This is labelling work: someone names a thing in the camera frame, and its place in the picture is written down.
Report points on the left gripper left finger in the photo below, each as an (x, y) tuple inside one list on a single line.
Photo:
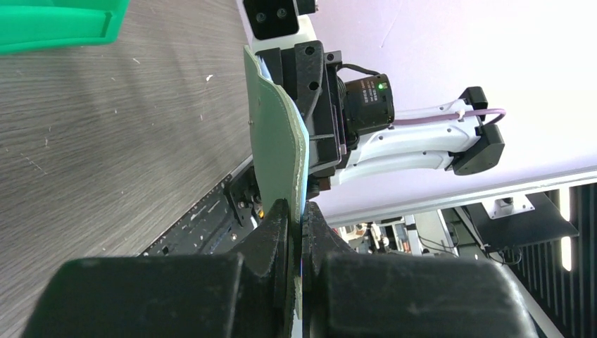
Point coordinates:
[(241, 293)]

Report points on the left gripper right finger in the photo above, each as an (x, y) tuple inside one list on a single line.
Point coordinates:
[(350, 294)]

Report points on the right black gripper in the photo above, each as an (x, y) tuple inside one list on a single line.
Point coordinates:
[(339, 103)]

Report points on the sage green card holder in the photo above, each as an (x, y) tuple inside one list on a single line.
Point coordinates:
[(279, 142)]

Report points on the green plastic double bin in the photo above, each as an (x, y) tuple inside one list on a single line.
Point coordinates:
[(47, 24)]

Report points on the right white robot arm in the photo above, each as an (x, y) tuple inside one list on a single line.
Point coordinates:
[(461, 136)]

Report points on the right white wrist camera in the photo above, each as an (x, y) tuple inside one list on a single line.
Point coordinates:
[(279, 23)]

